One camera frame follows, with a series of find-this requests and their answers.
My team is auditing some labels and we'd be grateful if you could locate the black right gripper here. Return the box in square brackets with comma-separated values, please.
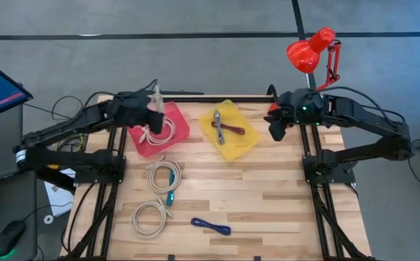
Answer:
[263, 88, 325, 143]

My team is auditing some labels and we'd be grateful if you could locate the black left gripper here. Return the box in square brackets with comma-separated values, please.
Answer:
[114, 89, 165, 136]

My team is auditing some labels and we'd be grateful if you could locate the yellow translucent plastic tray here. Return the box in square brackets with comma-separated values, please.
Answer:
[198, 99, 262, 162]

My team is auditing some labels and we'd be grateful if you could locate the red translucent plastic tray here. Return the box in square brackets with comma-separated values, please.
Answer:
[127, 101, 192, 159]

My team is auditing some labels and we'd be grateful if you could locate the red desk lamp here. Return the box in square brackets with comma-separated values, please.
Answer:
[267, 27, 342, 113]

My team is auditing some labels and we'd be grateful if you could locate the white paper sheet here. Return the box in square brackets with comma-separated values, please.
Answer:
[44, 168, 76, 218]

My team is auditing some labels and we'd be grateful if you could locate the grey side desk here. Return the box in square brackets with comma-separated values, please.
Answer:
[0, 104, 38, 261]

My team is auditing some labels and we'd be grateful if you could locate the black computer mouse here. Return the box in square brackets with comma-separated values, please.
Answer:
[0, 220, 27, 258]

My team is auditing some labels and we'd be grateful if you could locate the black aluminium table frame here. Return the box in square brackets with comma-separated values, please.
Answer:
[59, 94, 377, 261]

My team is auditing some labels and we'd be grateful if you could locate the black floor cable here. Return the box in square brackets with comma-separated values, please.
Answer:
[23, 95, 93, 128]

